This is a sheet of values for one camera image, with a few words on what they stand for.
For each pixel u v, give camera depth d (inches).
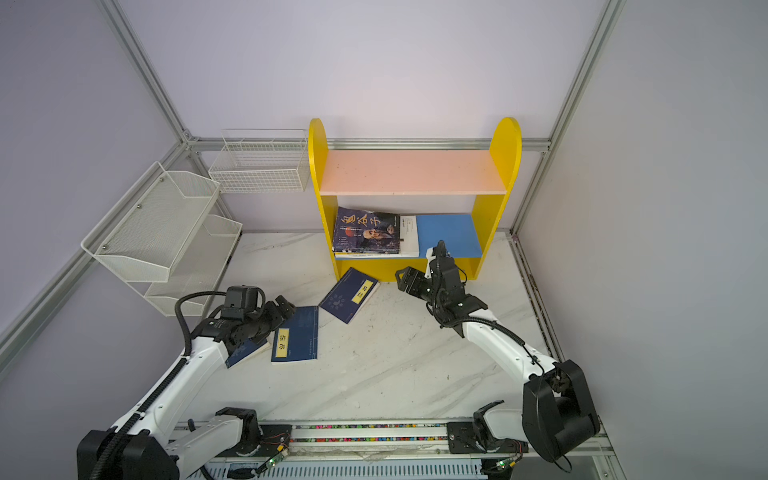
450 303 25.1
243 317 24.6
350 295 39.3
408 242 37.8
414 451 28.8
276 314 29.4
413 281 28.8
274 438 29.1
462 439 28.8
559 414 16.1
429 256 30.6
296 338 35.6
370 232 36.5
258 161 37.5
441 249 27.0
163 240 33.1
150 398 17.0
